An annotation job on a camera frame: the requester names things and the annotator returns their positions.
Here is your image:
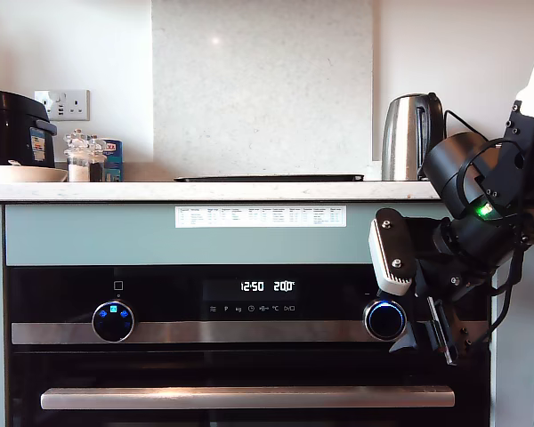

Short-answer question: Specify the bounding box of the black built-in oven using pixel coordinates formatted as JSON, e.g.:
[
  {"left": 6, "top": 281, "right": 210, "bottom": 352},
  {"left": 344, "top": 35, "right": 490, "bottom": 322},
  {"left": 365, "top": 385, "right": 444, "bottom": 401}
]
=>
[{"left": 4, "top": 264, "right": 492, "bottom": 427}]

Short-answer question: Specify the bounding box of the steel oven door handle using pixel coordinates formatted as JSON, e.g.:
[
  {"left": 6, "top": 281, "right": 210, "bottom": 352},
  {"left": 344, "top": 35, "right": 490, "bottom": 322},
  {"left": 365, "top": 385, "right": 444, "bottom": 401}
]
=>
[{"left": 40, "top": 384, "right": 456, "bottom": 410}]

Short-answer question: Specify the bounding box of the white double wall socket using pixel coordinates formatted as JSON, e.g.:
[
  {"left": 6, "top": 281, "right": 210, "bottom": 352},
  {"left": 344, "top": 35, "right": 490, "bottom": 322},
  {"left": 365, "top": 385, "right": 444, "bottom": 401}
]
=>
[{"left": 34, "top": 89, "right": 91, "bottom": 122}]

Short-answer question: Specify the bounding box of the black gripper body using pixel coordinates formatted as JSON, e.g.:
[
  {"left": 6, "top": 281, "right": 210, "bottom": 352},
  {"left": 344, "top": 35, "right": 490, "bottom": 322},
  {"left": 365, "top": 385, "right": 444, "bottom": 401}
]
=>
[{"left": 411, "top": 253, "right": 495, "bottom": 367}]

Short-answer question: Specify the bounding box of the blue salt tub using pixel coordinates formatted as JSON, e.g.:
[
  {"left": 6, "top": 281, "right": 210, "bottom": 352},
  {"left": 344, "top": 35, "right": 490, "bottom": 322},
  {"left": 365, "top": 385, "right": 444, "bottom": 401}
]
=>
[{"left": 101, "top": 139, "right": 124, "bottom": 182}]

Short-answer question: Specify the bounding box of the black hanging arm cable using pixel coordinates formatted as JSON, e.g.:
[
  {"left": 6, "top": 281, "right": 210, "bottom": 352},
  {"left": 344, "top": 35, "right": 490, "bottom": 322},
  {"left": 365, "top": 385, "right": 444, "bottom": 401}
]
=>
[{"left": 465, "top": 213, "right": 534, "bottom": 348}]

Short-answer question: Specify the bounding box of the oven display panel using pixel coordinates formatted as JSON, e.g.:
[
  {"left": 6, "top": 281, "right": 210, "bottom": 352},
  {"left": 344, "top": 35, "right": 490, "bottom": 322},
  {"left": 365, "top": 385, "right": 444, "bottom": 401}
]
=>
[{"left": 202, "top": 278, "right": 299, "bottom": 317}]

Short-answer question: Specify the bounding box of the black rice cooker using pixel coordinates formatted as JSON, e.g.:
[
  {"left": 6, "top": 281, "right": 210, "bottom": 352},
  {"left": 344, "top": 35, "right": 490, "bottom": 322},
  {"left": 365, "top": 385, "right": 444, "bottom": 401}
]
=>
[{"left": 0, "top": 88, "right": 58, "bottom": 169}]

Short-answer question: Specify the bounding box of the wide grey-green cabinet front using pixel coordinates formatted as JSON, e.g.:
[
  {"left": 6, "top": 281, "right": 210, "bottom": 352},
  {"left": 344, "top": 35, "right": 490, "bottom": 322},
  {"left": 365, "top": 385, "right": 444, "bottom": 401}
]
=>
[{"left": 489, "top": 239, "right": 534, "bottom": 427}]

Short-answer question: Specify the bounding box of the steel electric kettle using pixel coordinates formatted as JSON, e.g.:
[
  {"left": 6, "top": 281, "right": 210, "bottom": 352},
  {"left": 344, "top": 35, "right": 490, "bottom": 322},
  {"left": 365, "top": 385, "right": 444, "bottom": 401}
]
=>
[{"left": 381, "top": 92, "right": 446, "bottom": 182}]

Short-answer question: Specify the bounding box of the black kettle cable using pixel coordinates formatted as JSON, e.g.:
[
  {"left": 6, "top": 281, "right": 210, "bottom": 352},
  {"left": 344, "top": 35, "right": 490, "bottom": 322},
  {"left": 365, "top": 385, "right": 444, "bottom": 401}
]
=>
[{"left": 442, "top": 109, "right": 484, "bottom": 140}]

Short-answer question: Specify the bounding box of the round oven temperature knob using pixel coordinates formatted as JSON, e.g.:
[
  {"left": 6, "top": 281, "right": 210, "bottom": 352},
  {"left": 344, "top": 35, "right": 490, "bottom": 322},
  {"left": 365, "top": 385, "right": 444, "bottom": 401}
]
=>
[{"left": 363, "top": 298, "right": 409, "bottom": 342}]

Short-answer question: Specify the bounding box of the cream plate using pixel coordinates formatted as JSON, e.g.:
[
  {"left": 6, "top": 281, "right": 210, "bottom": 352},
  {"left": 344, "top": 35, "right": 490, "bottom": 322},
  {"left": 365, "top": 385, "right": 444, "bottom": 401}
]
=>
[{"left": 0, "top": 159, "right": 69, "bottom": 184}]

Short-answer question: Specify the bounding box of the clear pepper grinder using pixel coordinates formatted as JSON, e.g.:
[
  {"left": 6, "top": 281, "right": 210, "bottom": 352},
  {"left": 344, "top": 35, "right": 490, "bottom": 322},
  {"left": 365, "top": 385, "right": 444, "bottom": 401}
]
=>
[{"left": 87, "top": 134, "right": 108, "bottom": 183}]

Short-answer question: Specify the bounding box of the black hob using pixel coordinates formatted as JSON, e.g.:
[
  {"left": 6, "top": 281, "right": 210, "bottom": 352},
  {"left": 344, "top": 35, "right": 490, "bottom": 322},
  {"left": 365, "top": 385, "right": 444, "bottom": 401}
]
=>
[{"left": 173, "top": 173, "right": 365, "bottom": 183}]

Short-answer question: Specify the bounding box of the grey-green cabinet filler panel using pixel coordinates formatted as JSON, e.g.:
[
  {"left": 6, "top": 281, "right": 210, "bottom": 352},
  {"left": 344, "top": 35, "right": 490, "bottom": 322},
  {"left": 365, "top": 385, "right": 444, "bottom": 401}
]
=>
[{"left": 4, "top": 203, "right": 455, "bottom": 267}]

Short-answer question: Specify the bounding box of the round oven function knob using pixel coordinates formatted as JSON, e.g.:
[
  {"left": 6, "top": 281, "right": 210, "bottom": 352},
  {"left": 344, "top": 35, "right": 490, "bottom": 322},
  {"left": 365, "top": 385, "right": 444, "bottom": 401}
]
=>
[{"left": 92, "top": 299, "right": 136, "bottom": 343}]

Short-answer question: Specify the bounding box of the speckled stone splashback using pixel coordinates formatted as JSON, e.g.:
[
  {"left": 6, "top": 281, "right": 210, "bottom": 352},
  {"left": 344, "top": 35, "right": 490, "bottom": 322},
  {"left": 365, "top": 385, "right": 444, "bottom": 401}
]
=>
[{"left": 150, "top": 0, "right": 375, "bottom": 178}]

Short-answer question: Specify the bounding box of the white paper table sticker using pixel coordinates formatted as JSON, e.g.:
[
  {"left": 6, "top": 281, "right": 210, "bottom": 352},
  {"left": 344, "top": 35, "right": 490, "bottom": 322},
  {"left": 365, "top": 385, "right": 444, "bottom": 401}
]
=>
[{"left": 174, "top": 205, "right": 347, "bottom": 230}]

